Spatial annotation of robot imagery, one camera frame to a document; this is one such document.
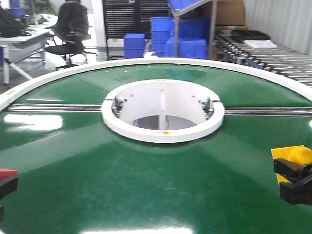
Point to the black tray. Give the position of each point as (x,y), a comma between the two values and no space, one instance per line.
(249,35)

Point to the stacked blue bins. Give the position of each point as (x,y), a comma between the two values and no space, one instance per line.
(162,29)

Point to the white desk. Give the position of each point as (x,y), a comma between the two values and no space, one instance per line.
(30,46)

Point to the grey metal rack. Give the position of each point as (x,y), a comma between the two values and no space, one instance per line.
(194,28)

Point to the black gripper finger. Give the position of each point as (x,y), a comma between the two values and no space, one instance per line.
(291,170)
(8,185)
(297,193)

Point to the black backpack on desk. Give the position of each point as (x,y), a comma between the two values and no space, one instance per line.
(9,26)

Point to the black office chair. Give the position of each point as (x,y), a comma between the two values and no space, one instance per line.
(72,27)

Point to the red toy block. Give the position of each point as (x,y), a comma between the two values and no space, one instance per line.
(5,173)

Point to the roller conveyor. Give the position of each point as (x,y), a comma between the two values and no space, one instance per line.
(280,60)

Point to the white outer turntable rim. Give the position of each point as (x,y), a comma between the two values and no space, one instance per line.
(236,85)

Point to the yellow toy block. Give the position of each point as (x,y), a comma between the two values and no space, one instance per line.
(299,154)

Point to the white foam tray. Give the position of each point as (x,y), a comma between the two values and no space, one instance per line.
(260,44)

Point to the cardboard box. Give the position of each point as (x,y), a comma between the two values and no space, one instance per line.
(230,12)

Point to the small blue bin on floor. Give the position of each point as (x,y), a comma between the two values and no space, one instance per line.
(134,45)

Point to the tilted blue bin on rack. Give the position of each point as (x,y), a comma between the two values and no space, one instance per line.
(186,5)

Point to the black perforated panel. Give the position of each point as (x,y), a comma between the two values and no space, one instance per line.
(131,16)

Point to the green potted plant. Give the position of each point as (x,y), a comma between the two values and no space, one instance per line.
(40,7)

